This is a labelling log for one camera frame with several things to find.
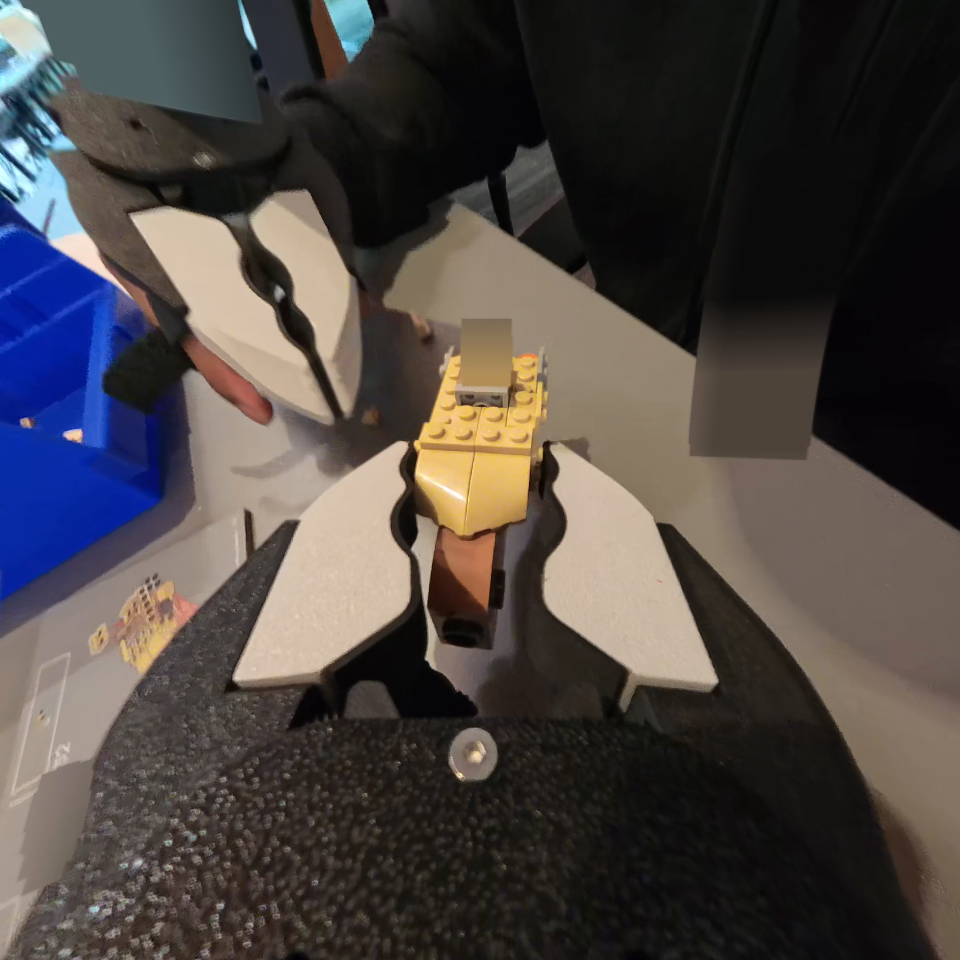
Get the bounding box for person's right hand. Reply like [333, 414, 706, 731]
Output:
[183, 333, 275, 427]

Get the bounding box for grey instruction booklet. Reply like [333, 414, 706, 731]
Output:
[0, 517, 250, 933]

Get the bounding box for blue plastic bin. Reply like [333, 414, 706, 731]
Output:
[0, 285, 193, 603]

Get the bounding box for tan brick vehicle model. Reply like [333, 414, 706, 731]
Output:
[412, 343, 558, 651]

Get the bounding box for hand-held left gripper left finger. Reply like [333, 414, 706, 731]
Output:
[231, 439, 419, 691]

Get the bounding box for grey desk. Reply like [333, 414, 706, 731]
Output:
[0, 202, 960, 960]

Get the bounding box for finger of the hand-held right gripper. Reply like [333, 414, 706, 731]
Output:
[127, 204, 339, 421]
[249, 186, 366, 419]

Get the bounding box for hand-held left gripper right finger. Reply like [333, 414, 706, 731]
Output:
[537, 439, 721, 712]

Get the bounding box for stacked blue plastic bins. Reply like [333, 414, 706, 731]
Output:
[0, 201, 115, 393]

